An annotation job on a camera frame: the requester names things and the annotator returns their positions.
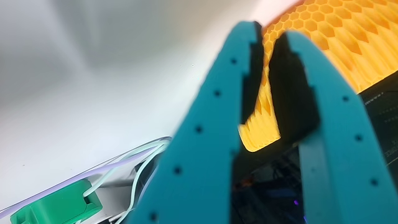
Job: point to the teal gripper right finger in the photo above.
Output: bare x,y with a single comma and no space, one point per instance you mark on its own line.
339,155

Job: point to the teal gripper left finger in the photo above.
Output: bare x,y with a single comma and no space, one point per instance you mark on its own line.
202,149

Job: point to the yellow honeycomb basket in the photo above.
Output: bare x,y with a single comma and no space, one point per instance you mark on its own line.
342,28

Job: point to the black box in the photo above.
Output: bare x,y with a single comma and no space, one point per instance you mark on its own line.
267,186

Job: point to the grey white fixture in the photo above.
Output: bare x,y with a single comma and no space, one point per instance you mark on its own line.
115,193

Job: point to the green plastic block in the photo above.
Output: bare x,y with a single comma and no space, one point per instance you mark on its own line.
56,205

